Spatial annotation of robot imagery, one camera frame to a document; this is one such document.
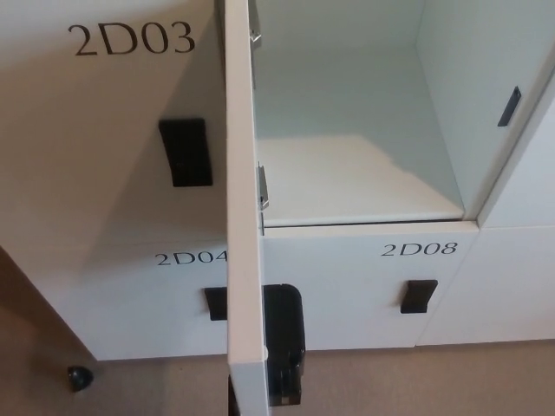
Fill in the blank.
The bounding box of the white locker cabinet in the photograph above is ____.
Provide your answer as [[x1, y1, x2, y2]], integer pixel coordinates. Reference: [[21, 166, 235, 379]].
[[0, 0, 555, 362]]

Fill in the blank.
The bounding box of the white locker door 2D03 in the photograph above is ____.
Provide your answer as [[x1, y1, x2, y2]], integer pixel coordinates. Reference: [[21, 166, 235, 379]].
[[0, 0, 231, 261]]

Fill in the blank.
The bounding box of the white locker door 2D08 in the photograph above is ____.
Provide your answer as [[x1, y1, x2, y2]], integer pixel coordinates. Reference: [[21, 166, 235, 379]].
[[261, 219, 479, 352]]

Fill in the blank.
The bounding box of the black handle of door 2D08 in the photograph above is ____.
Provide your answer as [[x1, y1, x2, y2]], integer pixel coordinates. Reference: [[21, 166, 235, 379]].
[[400, 279, 439, 315]]

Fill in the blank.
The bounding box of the black lock strike plate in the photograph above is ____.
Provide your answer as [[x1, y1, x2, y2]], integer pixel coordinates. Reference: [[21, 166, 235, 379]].
[[496, 85, 523, 128]]

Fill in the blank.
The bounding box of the black handle of door 2D04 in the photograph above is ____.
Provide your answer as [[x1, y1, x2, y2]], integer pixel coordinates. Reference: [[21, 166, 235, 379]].
[[204, 286, 231, 322]]

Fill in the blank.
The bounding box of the black round door stopper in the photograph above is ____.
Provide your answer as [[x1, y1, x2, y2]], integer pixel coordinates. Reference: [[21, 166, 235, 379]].
[[66, 365, 95, 393]]

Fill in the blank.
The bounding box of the black handle of door 2D03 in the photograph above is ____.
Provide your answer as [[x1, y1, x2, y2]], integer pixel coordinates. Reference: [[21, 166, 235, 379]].
[[158, 118, 214, 188]]

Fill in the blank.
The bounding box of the silver door hinge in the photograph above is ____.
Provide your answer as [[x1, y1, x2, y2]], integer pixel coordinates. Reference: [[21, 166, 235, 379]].
[[256, 160, 271, 210], [247, 16, 264, 47]]

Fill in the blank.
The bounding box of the white unnumbered tall locker door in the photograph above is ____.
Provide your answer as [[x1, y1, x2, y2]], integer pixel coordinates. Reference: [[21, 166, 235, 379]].
[[475, 60, 555, 230]]

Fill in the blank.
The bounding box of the white locker door 2D04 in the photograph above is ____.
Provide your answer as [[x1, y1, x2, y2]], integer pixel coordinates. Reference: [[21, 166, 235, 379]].
[[0, 241, 231, 362]]

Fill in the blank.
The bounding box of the white unnumbered short locker door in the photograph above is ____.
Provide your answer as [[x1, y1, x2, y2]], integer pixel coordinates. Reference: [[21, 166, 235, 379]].
[[415, 222, 555, 348]]

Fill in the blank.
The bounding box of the brown wooden panel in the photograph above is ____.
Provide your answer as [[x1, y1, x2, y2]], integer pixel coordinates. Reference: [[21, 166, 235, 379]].
[[0, 244, 99, 369]]

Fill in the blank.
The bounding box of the white locker door 2D07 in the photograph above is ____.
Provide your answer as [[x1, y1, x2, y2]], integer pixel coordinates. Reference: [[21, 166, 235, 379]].
[[214, 0, 272, 416]]

